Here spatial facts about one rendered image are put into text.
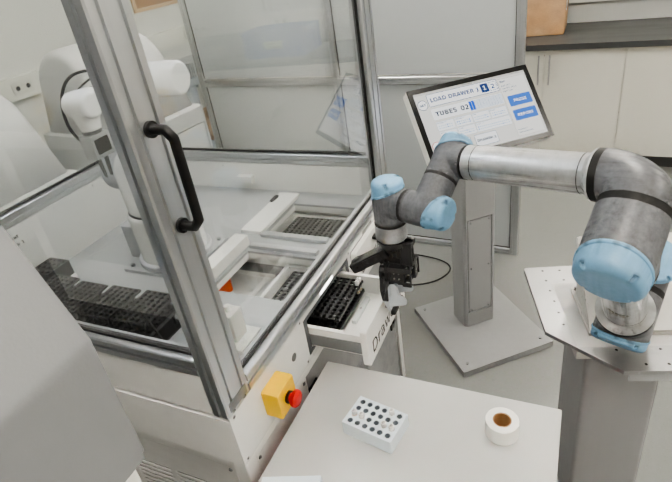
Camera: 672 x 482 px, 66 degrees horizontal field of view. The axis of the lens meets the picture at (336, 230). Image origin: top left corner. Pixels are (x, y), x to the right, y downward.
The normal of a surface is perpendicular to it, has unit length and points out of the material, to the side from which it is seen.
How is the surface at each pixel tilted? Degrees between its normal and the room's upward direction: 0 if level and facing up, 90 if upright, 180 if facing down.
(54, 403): 90
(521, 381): 0
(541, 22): 92
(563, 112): 90
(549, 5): 88
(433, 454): 0
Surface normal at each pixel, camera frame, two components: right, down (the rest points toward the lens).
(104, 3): 0.91, 0.08
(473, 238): 0.30, 0.43
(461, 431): -0.14, -0.86
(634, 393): -0.11, 0.50
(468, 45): -0.44, 0.50
